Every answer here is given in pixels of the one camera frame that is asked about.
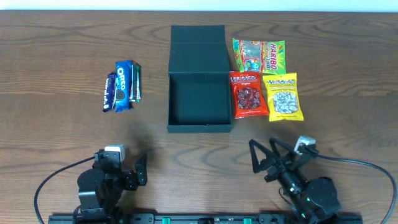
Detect blue Oreo cookie pack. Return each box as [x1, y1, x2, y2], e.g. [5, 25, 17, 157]
[115, 60, 132, 113]

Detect red Hacks candy bag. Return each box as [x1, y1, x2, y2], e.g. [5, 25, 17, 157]
[229, 71, 269, 119]

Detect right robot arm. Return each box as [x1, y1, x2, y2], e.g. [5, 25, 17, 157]
[249, 136, 341, 223]

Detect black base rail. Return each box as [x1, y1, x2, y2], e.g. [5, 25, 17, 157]
[48, 212, 364, 224]

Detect dark green open box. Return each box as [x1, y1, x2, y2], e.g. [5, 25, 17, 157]
[167, 26, 233, 133]

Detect yellow Hacks candy bag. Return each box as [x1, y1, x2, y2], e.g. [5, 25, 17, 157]
[262, 73, 304, 121]

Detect purple Dairy Milk bar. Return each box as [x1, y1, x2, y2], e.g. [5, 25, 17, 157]
[103, 72, 116, 112]

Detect Haribo worms gummy bag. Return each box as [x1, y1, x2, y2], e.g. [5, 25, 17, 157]
[233, 39, 287, 75]

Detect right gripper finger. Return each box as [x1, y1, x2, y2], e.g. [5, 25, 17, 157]
[269, 138, 295, 159]
[248, 139, 276, 174]

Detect green wrapped snack bar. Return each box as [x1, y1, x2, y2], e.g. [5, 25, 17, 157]
[129, 63, 142, 103]

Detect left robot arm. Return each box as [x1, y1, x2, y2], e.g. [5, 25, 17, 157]
[72, 149, 147, 224]

